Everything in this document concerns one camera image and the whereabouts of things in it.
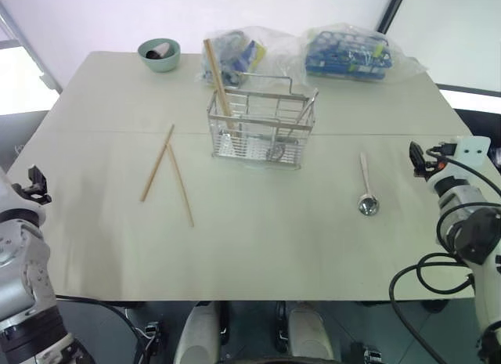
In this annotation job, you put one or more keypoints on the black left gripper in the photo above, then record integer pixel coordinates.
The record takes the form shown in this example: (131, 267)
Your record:
(32, 192)

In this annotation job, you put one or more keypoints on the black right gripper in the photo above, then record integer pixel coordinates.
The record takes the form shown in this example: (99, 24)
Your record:
(440, 154)

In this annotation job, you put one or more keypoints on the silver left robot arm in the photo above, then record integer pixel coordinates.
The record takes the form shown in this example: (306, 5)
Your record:
(21, 278)

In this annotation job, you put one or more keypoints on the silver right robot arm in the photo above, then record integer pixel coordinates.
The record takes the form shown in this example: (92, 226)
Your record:
(475, 231)

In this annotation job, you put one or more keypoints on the wooden chopstick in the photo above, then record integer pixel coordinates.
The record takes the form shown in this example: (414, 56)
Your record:
(216, 82)
(221, 82)
(180, 186)
(157, 168)

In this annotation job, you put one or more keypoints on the clear bag with blue tray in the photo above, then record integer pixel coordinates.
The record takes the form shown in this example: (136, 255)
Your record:
(352, 55)

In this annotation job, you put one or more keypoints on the green bowl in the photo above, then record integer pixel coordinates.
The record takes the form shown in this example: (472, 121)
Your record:
(159, 58)

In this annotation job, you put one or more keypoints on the white and dark cone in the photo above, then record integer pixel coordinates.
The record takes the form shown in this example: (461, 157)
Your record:
(158, 51)

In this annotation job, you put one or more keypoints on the clear bag with blue packs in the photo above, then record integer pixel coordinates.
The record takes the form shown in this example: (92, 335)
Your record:
(238, 58)

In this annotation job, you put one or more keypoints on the white rounded robot leg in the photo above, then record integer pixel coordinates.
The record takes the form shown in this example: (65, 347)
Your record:
(195, 332)
(309, 334)

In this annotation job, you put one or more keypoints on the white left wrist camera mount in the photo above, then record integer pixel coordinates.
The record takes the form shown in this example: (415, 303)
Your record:
(24, 213)

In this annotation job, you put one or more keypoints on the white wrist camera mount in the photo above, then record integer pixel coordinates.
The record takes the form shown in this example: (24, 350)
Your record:
(473, 148)
(24, 213)

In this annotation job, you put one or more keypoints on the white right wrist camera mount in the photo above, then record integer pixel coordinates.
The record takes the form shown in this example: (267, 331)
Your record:
(473, 148)

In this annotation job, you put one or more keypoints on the grey window frame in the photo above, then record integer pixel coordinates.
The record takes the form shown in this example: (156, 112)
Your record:
(29, 47)

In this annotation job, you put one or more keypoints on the dark window frame post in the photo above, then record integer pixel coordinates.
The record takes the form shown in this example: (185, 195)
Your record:
(391, 8)

